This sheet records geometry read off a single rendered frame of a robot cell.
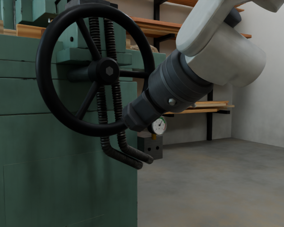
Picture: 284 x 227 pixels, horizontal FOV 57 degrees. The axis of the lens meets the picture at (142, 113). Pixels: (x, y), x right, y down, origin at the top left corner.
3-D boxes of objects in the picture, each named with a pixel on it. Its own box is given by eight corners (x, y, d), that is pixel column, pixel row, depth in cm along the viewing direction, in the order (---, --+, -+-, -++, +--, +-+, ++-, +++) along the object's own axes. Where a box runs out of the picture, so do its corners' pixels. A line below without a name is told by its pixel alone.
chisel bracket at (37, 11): (44, 17, 78) (44, -12, 77) (32, 27, 89) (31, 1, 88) (69, 21, 82) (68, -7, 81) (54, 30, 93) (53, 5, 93)
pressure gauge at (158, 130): (152, 142, 82) (152, 115, 81) (144, 140, 85) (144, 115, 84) (167, 139, 86) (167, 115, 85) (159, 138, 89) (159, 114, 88)
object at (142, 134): (144, 162, 84) (144, 138, 84) (123, 155, 94) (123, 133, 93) (164, 158, 89) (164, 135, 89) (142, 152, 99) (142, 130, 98)
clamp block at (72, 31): (75, 47, 62) (75, 8, 61) (56, 54, 73) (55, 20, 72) (127, 53, 71) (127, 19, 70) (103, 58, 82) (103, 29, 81)
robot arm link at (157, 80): (141, 147, 48) (183, 119, 39) (109, 105, 48) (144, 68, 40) (176, 117, 56) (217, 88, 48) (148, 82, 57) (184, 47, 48)
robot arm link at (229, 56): (211, 115, 43) (272, 78, 35) (158, 86, 40) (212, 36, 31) (210, 68, 50) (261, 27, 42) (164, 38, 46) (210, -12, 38)
